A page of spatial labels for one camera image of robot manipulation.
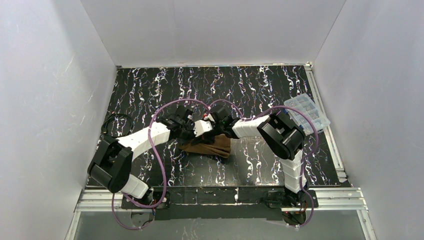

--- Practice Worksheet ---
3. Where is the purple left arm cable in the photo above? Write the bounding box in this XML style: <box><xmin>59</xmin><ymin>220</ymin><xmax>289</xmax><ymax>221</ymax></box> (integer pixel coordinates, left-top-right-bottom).
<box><xmin>110</xmin><ymin>98</ymin><xmax>213</xmax><ymax>231</ymax></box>

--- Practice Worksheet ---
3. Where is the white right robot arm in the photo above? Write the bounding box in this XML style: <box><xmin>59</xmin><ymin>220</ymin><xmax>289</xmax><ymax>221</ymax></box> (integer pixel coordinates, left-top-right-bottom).
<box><xmin>191</xmin><ymin>105</ymin><xmax>307</xmax><ymax>205</ymax></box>

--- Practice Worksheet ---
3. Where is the black coiled cable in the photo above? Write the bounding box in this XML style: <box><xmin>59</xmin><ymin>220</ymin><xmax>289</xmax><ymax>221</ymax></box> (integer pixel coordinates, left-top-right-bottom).
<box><xmin>100</xmin><ymin>113</ymin><xmax>134</xmax><ymax>137</ymax></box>

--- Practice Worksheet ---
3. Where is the brown woven cloth napkin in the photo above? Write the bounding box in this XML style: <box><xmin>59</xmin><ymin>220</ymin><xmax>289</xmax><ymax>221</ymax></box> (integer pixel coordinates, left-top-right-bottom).
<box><xmin>178</xmin><ymin>134</ymin><xmax>231</xmax><ymax>159</ymax></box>

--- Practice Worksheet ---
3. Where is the clear plastic compartment box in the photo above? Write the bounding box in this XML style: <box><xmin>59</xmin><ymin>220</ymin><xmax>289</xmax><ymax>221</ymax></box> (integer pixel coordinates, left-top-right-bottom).
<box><xmin>283</xmin><ymin>93</ymin><xmax>331</xmax><ymax>136</ymax></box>

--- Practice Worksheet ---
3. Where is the aluminium side rail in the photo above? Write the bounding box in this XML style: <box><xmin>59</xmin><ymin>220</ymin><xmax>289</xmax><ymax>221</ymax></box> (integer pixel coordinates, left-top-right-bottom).
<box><xmin>304</xmin><ymin>61</ymin><xmax>348</xmax><ymax>183</ymax></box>

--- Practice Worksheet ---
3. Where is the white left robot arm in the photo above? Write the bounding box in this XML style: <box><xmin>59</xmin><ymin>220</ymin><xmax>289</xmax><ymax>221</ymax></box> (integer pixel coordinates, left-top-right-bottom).
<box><xmin>87</xmin><ymin>106</ymin><xmax>213</xmax><ymax>199</ymax></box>

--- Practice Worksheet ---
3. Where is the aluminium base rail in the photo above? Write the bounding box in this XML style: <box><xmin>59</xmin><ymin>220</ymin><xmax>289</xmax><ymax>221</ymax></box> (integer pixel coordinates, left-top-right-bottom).
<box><xmin>76</xmin><ymin>186</ymin><xmax>368</xmax><ymax>221</ymax></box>

